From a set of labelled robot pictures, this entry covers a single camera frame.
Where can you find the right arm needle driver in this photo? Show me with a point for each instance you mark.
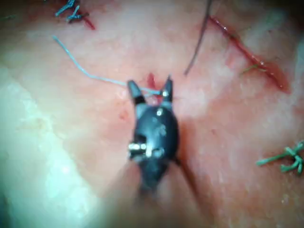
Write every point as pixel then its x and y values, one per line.
pixel 156 133

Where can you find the right arm needle driver jaw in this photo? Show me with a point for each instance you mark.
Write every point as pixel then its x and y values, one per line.
pixel 135 92
pixel 167 93

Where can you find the blue thread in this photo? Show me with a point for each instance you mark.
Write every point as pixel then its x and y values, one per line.
pixel 82 70

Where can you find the dark right arm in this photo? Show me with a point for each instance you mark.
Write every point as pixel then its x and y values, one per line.
pixel 154 209

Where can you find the curved needle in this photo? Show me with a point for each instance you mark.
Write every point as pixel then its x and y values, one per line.
pixel 199 45

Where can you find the tissue pad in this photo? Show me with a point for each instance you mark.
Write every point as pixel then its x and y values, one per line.
pixel 71 114

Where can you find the blue stitching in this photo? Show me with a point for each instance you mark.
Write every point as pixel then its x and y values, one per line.
pixel 73 14
pixel 288 155

